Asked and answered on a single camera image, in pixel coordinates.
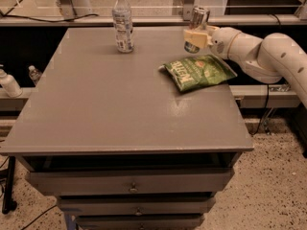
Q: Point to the small clear bottle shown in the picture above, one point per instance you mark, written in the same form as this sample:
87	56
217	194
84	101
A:
34	74

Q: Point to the middle grey drawer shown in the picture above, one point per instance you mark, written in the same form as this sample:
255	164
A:
137	206

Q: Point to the metal railing frame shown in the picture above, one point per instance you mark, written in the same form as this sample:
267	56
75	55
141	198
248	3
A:
150	11

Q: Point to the clear plastic water bottle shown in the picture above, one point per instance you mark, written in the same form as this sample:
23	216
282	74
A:
122	22

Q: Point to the black floor stand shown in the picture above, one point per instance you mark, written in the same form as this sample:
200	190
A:
9	204

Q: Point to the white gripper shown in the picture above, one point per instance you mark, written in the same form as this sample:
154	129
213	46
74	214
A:
223	42

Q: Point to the top grey drawer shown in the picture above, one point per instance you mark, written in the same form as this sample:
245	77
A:
130	182

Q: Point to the grey drawer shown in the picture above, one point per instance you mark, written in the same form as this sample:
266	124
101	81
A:
130	182
139	223
137	206

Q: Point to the bottom grey drawer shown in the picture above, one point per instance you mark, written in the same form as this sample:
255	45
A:
139	223

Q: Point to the white squeeze bottle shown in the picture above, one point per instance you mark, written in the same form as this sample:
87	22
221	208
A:
10	85

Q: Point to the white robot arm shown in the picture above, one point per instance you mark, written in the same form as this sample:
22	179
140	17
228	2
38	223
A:
267	60

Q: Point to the green jalapeno chip bag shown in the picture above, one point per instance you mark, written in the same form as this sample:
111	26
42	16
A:
197	72

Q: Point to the grey drawer cabinet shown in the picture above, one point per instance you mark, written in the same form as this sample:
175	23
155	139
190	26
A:
96	109

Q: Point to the silver blue redbull can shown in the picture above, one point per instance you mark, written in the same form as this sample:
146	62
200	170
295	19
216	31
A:
199	17

